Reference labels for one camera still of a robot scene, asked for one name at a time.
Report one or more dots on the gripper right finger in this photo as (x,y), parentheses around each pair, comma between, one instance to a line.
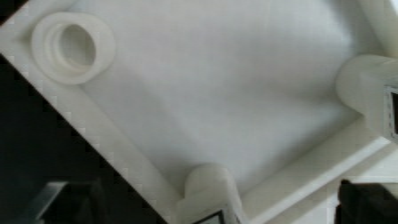
(366,203)

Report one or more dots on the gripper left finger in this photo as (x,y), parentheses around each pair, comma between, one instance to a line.
(69,203)

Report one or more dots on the white table leg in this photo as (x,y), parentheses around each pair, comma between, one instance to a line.
(366,87)
(209,205)

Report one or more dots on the white square tabletop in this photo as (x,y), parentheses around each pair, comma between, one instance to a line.
(192,81)

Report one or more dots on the white U-shaped obstacle fence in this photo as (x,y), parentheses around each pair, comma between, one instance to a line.
(376,171)

